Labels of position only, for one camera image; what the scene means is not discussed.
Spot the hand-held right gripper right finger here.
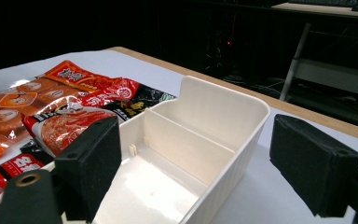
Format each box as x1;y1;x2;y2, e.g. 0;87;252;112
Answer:
268;113;358;218

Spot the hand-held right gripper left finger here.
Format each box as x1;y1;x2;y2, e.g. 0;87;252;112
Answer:
53;116;123;224

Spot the white and red food packet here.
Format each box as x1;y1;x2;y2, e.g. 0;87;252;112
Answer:
22;104;119;158

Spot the red seasoning packet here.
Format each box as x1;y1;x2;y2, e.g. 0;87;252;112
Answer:
80;77;142;108

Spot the black seasoning packet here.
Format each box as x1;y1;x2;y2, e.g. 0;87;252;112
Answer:
101;83;177;123

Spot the large orange seasoning packet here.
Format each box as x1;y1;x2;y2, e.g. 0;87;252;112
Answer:
0;60;124;162

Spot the white divided storage box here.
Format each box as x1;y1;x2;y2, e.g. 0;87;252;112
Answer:
91;75;272;224

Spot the small red clear-window packet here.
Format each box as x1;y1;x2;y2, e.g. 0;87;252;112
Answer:
0;139;57;209

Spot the white metal stand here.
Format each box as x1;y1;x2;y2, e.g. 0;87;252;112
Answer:
279;21;358;103

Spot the white table sheet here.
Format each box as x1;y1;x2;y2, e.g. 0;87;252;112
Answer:
0;49;358;224

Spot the light wooden desk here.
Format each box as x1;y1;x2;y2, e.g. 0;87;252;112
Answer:
271;1;358;21

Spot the bundle of floor cables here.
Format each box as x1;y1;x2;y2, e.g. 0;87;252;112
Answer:
204;46;290;94

